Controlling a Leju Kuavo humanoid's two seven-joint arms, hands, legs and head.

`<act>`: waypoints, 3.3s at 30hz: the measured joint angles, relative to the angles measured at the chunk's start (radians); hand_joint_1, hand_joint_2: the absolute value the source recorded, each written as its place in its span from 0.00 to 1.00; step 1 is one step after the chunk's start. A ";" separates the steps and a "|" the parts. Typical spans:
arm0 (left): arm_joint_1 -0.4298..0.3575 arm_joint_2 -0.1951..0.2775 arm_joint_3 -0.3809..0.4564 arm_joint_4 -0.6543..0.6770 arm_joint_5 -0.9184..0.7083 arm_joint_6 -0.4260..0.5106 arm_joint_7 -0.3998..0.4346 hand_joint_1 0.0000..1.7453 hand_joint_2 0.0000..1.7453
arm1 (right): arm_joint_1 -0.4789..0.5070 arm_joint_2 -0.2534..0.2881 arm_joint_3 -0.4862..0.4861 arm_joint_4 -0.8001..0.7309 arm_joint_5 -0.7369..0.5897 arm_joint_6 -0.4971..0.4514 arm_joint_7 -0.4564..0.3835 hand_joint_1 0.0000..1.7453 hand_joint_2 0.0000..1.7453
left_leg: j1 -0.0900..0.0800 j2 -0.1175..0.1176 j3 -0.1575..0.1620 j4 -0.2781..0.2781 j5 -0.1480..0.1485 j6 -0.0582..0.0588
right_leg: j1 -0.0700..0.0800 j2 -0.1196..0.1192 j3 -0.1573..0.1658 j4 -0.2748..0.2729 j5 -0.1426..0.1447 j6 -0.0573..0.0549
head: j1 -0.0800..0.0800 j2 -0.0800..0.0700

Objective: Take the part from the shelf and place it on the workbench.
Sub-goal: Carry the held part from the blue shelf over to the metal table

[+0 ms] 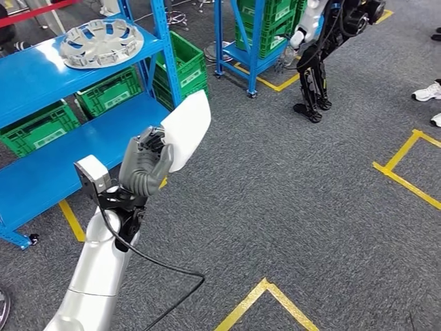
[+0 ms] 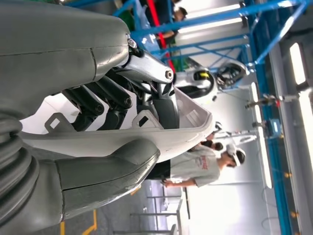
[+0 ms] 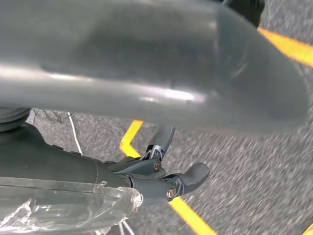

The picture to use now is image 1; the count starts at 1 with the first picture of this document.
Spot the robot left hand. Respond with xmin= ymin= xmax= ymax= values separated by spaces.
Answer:
xmin=118 ymin=127 xmax=175 ymax=198

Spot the white plastic car part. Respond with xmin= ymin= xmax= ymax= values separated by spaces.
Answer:
xmin=160 ymin=89 xmax=212 ymax=174

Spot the silver wheel hubcap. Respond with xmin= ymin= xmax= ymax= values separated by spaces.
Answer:
xmin=60 ymin=17 xmax=145 ymax=71

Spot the round chrome floor base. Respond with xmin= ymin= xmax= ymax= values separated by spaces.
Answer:
xmin=203 ymin=40 xmax=236 ymax=65

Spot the chrome swivel stool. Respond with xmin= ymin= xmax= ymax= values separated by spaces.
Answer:
xmin=165 ymin=0 xmax=190 ymax=32

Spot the white desk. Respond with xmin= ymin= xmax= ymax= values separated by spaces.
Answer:
xmin=99 ymin=0 xmax=121 ymax=17
xmin=23 ymin=0 xmax=66 ymax=37

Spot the red barrier belt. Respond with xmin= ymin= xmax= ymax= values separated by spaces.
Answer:
xmin=0 ymin=0 xmax=79 ymax=30

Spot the black white humanoid robot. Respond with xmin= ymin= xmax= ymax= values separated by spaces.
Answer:
xmin=274 ymin=0 xmax=387 ymax=125

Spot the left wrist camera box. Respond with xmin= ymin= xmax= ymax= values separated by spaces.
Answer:
xmin=73 ymin=154 xmax=112 ymax=202

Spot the black camera cable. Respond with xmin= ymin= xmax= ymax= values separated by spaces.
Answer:
xmin=99 ymin=206 xmax=206 ymax=331

